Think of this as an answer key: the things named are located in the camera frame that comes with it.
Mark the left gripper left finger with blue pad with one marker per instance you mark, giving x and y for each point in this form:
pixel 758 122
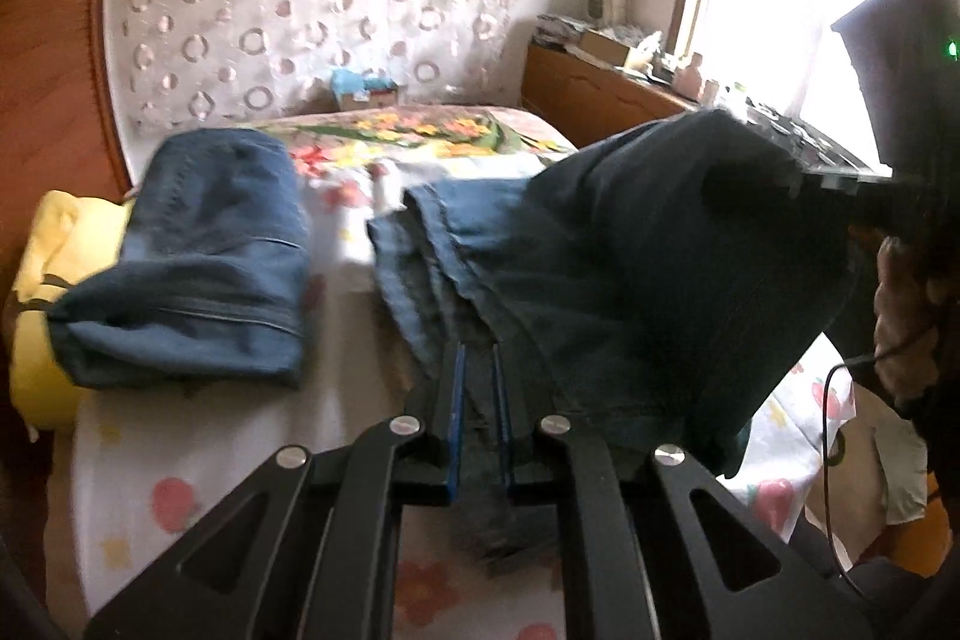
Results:
pixel 307 545

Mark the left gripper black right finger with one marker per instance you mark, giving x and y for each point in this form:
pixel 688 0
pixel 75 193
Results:
pixel 652 546

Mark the light blue denim jeans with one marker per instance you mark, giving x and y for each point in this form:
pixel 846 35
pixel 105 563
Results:
pixel 650 307

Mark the person's right hand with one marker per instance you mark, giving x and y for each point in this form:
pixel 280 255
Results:
pixel 906 335

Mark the pink bottle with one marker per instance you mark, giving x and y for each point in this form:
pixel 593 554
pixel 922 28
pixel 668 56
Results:
pixel 688 80

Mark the folded dark blue jeans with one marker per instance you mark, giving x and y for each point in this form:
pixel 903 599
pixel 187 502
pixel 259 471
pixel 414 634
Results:
pixel 210 276

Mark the open cardboard box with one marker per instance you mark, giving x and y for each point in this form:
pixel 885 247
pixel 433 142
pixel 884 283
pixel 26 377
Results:
pixel 616 53

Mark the wooden side cabinet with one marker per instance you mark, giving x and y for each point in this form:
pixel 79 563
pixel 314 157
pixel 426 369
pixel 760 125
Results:
pixel 587 103

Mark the floral bed blanket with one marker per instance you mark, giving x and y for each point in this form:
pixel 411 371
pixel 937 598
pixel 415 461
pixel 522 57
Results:
pixel 421 133

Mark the blue item in cardboard box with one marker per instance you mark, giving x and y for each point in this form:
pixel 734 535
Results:
pixel 356 91

